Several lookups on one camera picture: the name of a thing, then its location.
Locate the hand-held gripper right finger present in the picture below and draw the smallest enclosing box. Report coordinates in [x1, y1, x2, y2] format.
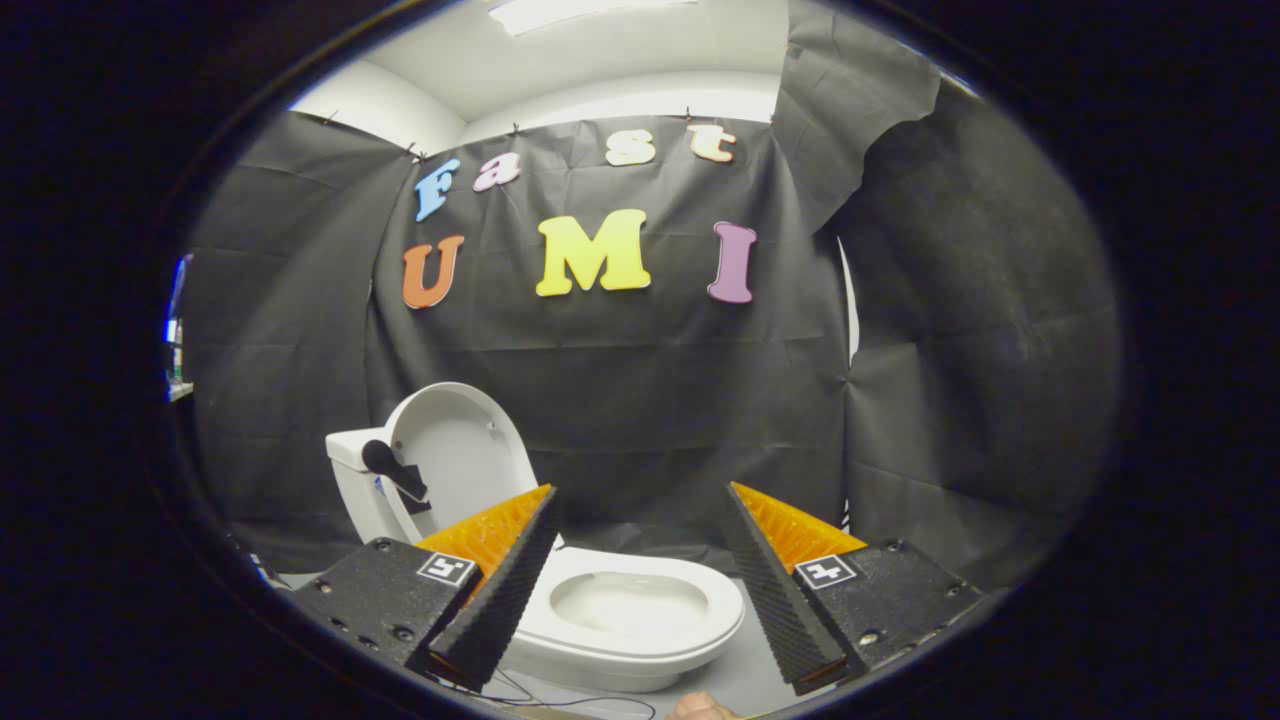
[722, 482, 986, 698]

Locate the ceiling light panel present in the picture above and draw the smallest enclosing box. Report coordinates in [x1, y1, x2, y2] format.
[488, 0, 701, 38]

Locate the dark round lid lifter handle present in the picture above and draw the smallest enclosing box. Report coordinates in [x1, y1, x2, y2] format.
[361, 440, 433, 516]

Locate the white toilet tank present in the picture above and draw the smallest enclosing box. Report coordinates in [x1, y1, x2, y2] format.
[333, 460, 401, 546]

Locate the white toilet bowl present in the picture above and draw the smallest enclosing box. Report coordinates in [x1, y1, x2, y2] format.
[500, 545, 746, 693]

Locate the white toilet lid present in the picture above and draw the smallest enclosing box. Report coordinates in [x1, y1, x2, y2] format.
[380, 382, 541, 546]

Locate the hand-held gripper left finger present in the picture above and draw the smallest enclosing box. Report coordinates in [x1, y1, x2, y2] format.
[290, 484, 561, 693]

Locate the black backdrop cloth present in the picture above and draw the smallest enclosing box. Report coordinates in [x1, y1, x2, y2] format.
[175, 0, 1121, 591]

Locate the white tank cover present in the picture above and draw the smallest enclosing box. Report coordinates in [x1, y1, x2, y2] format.
[325, 428, 396, 473]

